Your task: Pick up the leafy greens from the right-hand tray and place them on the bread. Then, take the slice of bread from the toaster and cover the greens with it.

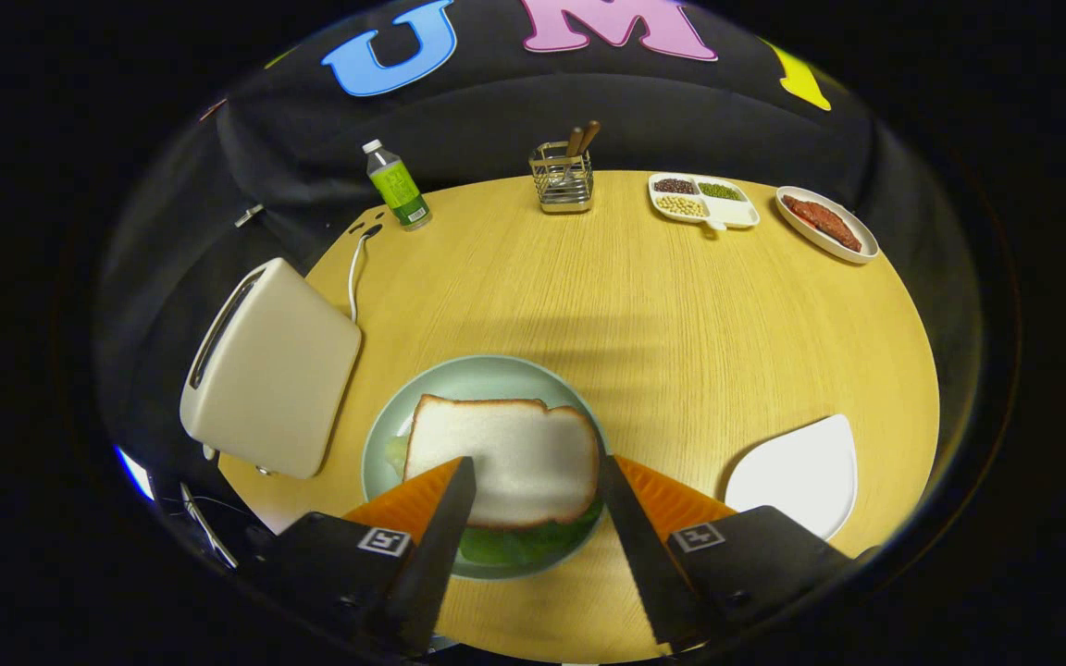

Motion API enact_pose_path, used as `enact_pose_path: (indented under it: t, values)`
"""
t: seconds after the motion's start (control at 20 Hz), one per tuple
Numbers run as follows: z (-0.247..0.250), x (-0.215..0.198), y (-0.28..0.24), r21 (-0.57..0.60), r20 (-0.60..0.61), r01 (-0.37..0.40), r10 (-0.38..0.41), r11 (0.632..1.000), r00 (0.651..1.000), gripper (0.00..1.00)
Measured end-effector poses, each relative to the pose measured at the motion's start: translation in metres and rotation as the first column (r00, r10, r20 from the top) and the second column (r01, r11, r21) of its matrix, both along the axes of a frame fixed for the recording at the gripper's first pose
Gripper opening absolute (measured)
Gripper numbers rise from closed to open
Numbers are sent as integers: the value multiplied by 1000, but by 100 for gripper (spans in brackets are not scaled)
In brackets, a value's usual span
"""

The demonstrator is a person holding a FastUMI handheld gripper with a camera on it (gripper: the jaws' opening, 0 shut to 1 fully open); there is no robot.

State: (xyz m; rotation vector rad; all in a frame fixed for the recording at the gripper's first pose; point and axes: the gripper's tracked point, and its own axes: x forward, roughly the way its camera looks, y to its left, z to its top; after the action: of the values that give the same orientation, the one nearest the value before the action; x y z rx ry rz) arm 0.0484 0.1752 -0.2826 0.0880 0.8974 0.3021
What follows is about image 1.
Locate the green lettuce leaf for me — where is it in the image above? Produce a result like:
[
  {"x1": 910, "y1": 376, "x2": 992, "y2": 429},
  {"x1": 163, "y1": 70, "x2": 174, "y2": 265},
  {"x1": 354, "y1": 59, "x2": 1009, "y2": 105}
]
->
[{"x1": 385, "y1": 435, "x2": 604, "y2": 568}]

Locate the plain white bread slice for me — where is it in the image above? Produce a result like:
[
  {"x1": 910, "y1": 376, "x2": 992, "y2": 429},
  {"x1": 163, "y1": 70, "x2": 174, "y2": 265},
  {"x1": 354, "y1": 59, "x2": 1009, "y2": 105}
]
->
[{"x1": 402, "y1": 394, "x2": 601, "y2": 529}]

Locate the white toaster cable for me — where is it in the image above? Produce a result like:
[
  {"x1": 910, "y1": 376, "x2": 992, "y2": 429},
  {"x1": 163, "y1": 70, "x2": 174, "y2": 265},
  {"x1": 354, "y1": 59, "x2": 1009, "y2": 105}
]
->
[{"x1": 346, "y1": 225, "x2": 384, "y2": 323}]

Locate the white toaster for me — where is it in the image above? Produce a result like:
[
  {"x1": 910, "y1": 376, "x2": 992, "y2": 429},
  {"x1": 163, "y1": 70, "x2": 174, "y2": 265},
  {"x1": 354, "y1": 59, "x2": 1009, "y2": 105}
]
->
[{"x1": 179, "y1": 257, "x2": 364, "y2": 480}]

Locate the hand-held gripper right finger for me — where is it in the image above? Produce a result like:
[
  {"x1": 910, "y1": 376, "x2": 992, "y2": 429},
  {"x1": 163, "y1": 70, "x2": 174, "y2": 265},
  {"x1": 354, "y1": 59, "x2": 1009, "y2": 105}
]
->
[{"x1": 596, "y1": 453, "x2": 876, "y2": 648}]

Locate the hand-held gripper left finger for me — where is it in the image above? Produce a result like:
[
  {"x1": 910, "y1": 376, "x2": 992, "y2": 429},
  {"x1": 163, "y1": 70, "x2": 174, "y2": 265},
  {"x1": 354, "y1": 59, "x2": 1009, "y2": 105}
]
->
[{"x1": 251, "y1": 455, "x2": 477, "y2": 658}]

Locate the black backdrop cloth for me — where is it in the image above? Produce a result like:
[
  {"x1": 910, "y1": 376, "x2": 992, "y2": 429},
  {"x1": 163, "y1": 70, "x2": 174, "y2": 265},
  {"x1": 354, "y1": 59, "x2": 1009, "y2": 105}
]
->
[{"x1": 93, "y1": 0, "x2": 987, "y2": 556}]

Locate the green label water bottle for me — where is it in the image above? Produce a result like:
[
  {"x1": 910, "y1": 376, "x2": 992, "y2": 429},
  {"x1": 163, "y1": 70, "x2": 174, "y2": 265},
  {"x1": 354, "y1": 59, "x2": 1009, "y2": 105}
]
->
[{"x1": 362, "y1": 139, "x2": 433, "y2": 231}]

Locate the white divided dish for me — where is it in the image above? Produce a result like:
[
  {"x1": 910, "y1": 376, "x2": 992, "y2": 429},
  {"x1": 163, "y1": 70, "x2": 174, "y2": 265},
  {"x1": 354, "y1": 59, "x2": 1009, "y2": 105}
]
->
[{"x1": 647, "y1": 172, "x2": 762, "y2": 232}]

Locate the light green round plate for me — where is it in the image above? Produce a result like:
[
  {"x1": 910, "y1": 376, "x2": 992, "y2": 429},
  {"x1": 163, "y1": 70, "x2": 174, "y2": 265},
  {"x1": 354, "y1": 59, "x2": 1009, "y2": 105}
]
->
[{"x1": 361, "y1": 355, "x2": 610, "y2": 582}]

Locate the lit screen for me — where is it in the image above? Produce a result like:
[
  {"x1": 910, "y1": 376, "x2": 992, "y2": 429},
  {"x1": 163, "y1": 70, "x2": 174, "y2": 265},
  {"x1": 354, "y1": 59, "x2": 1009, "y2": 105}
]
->
[{"x1": 113, "y1": 446, "x2": 156, "y2": 502}]

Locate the metal wire utensil holder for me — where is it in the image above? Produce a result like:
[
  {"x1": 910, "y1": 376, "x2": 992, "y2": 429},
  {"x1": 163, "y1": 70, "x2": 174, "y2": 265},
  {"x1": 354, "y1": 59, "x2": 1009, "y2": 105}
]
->
[{"x1": 528, "y1": 141, "x2": 595, "y2": 215}]

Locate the white oval plate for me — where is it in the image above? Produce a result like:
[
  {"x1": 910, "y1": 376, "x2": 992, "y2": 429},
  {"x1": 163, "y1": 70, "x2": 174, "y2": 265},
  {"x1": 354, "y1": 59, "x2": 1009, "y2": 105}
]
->
[{"x1": 775, "y1": 185, "x2": 881, "y2": 265}]

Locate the red meat slice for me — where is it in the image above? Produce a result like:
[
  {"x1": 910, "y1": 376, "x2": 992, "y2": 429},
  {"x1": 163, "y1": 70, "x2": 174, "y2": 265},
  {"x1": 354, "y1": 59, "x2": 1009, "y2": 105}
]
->
[{"x1": 782, "y1": 194, "x2": 863, "y2": 253}]

